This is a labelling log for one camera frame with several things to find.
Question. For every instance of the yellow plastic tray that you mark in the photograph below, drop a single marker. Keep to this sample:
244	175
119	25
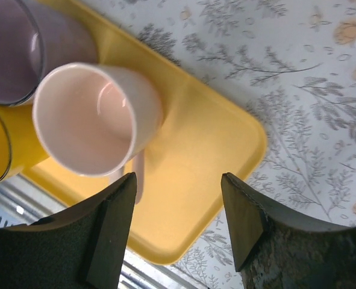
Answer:
203	135

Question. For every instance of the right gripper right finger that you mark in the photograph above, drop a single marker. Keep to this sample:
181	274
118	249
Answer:
252	217

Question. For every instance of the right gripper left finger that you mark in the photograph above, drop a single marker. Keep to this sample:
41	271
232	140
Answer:
82	246

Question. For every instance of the yellow mug black handle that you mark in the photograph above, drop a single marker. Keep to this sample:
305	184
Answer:
19	146

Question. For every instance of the pink cup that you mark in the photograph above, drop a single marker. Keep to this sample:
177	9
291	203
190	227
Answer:
93	119

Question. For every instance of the purple mug black handle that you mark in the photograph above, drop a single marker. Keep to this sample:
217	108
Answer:
34	40

